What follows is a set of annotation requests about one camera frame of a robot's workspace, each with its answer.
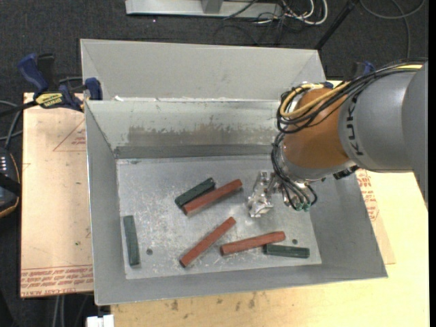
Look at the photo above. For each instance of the red-brown flat block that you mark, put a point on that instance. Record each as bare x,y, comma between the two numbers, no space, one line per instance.
252,243
213,196
207,242

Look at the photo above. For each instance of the black cylinder on white bracket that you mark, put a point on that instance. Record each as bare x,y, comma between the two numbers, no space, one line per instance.
345,174

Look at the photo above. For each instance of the grey metal bin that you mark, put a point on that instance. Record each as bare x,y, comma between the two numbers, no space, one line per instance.
204,73

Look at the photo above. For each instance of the dark green flat block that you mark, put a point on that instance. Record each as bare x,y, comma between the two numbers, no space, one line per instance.
195,191
287,251
131,241

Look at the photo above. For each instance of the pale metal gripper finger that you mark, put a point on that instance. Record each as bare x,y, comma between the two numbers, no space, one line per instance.
255,201
262,210

